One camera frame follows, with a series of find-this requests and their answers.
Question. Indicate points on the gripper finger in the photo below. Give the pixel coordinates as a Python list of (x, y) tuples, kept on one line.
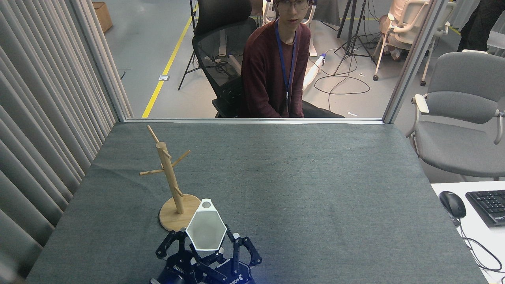
[(205, 268), (211, 258), (236, 256), (169, 244)]

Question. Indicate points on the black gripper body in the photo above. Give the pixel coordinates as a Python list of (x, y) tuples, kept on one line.
[(234, 276), (177, 272)]

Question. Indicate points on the white hexagonal cup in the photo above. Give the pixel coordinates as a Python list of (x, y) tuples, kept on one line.
[(205, 232)]

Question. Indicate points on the wooden cup rack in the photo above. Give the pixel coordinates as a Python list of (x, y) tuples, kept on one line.
[(173, 217)]

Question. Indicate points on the dark grey table cloth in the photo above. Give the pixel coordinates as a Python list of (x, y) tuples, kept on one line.
[(296, 177)]

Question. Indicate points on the floor socket plate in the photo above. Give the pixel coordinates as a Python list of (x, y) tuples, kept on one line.
[(163, 77)]

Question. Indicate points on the beige pleated curtain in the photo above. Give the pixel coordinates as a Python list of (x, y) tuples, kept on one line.
[(39, 118)]

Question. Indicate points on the seated person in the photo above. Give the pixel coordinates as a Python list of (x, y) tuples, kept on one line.
[(264, 75)]

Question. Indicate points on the white floor power strip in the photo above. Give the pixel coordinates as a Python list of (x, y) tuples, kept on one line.
[(311, 75)]

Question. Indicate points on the black mesh office chair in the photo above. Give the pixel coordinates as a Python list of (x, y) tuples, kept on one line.
[(217, 51)]

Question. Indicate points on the black computer mouse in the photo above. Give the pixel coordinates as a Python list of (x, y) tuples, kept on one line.
[(453, 204)]

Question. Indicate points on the black tripod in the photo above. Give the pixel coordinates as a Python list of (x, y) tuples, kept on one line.
[(345, 55)]

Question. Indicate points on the black light stand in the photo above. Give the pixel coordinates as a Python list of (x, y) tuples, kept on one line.
[(193, 12)]

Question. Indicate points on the cardboard box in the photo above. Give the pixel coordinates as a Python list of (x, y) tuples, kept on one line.
[(103, 15)]

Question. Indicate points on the white desk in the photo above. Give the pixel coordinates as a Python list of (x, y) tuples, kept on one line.
[(481, 244)]

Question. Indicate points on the black keyboard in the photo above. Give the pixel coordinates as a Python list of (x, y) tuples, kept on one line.
[(489, 207)]

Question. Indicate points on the grey armchair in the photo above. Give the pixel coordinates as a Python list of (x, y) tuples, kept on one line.
[(461, 102)]

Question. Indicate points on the white office chair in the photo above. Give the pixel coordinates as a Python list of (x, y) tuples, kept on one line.
[(406, 23)]

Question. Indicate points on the pale pleated curtain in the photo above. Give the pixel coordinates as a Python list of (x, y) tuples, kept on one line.
[(459, 10)]

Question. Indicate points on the white plastic chair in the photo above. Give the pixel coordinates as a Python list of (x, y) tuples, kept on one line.
[(497, 41)]

